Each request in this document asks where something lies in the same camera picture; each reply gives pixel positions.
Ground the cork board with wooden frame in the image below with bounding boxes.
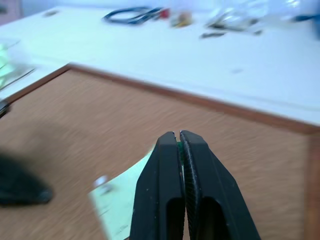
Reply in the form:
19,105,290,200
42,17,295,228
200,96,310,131
0,63,320,240

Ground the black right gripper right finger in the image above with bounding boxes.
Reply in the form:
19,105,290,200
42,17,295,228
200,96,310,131
179,129,262,240

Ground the blue object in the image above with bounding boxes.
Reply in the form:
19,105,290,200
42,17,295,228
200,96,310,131
291,12,320,40

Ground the clear pushpin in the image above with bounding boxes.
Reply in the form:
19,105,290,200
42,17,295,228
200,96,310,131
92,175,113,195

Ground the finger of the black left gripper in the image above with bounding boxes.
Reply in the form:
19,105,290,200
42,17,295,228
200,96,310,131
0,147,54,207

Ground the green pushpin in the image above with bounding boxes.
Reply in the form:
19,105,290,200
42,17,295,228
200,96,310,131
176,141,185,166

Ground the light green paper note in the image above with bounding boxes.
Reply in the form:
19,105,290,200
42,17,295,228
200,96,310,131
88,149,158,240

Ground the dark tray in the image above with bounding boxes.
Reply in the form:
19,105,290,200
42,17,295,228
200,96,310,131
0,98,13,118

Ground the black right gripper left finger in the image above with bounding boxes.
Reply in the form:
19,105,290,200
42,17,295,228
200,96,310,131
129,131,185,240

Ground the clear plastic bag with parts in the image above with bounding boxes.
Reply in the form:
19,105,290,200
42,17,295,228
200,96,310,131
203,0,297,35

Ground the clear plastic box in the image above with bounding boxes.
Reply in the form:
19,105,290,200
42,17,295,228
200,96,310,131
0,37,37,91

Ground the blue coiled cable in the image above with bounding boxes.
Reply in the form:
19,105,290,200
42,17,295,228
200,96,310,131
103,6,162,26

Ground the small tan and yellow object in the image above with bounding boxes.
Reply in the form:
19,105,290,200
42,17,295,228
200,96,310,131
170,10,194,28

